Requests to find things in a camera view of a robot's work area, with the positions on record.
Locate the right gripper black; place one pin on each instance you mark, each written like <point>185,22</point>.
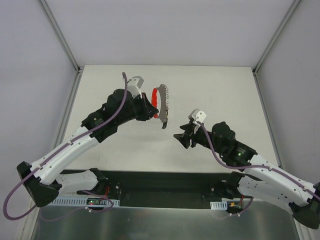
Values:
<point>192,136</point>

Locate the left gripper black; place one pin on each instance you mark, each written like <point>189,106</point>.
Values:
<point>144,107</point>

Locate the metal key holder red handle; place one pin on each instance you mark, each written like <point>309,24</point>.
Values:
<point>159,100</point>

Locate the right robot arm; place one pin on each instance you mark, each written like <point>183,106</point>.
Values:
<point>253,175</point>

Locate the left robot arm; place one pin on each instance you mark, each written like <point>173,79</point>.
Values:
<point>43,179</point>

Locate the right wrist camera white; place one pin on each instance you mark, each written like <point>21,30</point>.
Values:
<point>197,118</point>

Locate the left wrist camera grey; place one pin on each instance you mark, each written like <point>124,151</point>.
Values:
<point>134,86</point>

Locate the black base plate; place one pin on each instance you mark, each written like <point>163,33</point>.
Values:
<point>174,190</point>

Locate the right white cable duct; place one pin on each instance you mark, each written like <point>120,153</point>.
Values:
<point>219,205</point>

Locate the white cable duct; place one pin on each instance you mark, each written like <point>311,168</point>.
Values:
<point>78,201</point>
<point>219,205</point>

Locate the right aluminium frame post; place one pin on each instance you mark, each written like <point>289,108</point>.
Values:
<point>277,34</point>

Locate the aluminium frame post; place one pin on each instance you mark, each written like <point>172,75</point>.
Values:
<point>277,34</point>
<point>59,34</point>

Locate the left aluminium frame post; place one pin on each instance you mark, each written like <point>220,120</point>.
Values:
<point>59,34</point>

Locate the left white cable duct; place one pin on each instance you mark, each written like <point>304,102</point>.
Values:
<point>78,201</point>

